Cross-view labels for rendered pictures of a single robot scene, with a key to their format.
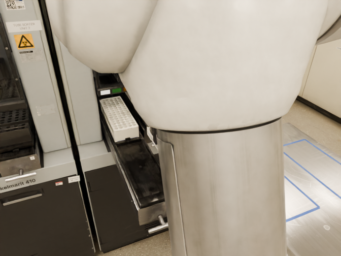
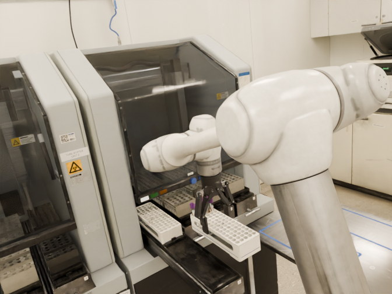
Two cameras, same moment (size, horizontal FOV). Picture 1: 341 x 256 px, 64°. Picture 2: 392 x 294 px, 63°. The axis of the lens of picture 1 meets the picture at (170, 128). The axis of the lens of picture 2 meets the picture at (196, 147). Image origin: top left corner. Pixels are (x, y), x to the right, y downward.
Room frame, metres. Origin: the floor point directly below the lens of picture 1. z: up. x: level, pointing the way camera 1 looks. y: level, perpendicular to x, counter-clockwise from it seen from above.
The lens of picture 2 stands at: (-0.28, 0.21, 1.56)
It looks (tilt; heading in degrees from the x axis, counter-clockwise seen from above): 17 degrees down; 351
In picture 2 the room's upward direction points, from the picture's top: 8 degrees counter-clockwise
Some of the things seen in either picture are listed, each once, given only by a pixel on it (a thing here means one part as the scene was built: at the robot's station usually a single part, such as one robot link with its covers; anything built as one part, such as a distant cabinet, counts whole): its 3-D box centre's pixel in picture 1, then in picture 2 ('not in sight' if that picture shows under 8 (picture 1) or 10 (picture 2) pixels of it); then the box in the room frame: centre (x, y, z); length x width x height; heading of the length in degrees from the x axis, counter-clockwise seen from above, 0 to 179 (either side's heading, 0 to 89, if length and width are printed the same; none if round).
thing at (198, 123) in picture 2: not in sight; (202, 137); (0.78, 0.02, 1.26); 0.13 x 0.11 x 0.16; 110
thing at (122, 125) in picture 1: (117, 118); (156, 221); (1.02, 0.23, 0.83); 0.30 x 0.10 x 0.06; 23
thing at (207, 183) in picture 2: not in sight; (211, 184); (0.78, 0.00, 1.07); 0.08 x 0.07 x 0.09; 113
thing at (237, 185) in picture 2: not in sight; (234, 186); (1.20, -0.19, 0.85); 0.12 x 0.02 x 0.06; 112
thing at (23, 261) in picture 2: not in sight; (17, 270); (0.85, 0.76, 0.85); 0.12 x 0.02 x 0.06; 113
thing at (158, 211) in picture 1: (130, 151); (178, 249); (0.86, 0.16, 0.78); 0.73 x 0.14 x 0.09; 23
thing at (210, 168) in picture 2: not in sight; (209, 165); (0.78, 0.00, 1.15); 0.09 x 0.09 x 0.06
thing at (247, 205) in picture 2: not in sight; (209, 186); (1.41, -0.10, 0.78); 0.73 x 0.14 x 0.09; 23
